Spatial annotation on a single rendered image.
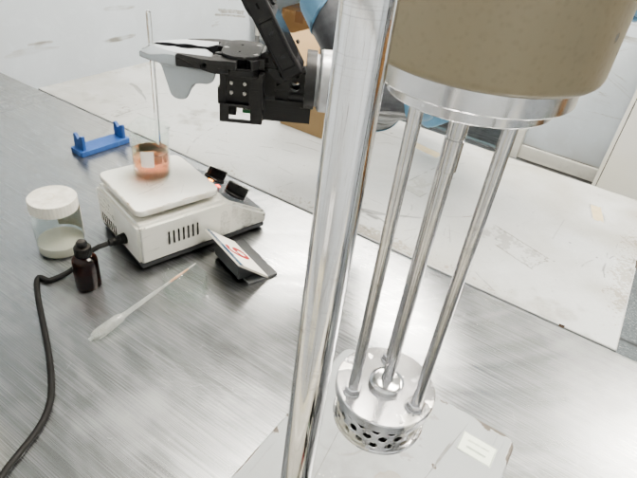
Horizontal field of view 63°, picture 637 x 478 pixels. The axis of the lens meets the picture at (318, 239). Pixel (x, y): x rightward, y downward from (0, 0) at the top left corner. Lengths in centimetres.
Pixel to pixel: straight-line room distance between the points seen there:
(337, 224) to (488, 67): 8
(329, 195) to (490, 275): 66
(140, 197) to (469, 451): 48
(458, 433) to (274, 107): 43
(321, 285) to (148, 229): 52
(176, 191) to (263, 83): 18
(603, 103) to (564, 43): 326
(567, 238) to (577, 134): 259
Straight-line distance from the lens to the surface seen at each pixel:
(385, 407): 35
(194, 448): 53
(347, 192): 15
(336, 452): 53
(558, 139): 355
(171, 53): 66
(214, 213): 72
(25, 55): 226
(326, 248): 16
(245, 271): 69
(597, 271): 90
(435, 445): 55
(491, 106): 21
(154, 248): 70
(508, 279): 80
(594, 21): 21
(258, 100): 65
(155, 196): 70
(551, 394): 66
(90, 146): 102
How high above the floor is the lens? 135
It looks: 35 degrees down
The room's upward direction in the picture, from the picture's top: 8 degrees clockwise
